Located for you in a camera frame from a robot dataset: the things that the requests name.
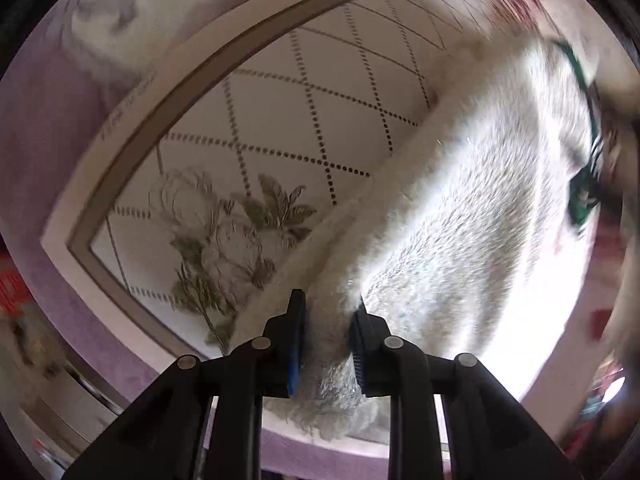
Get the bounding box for white fluffy knit coat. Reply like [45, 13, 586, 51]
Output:
[231, 34, 598, 440]

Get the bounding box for green garment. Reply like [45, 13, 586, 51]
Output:
[552, 39, 609, 239]

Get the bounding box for white floral quilted bedspread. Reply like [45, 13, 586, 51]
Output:
[39, 0, 622, 461]

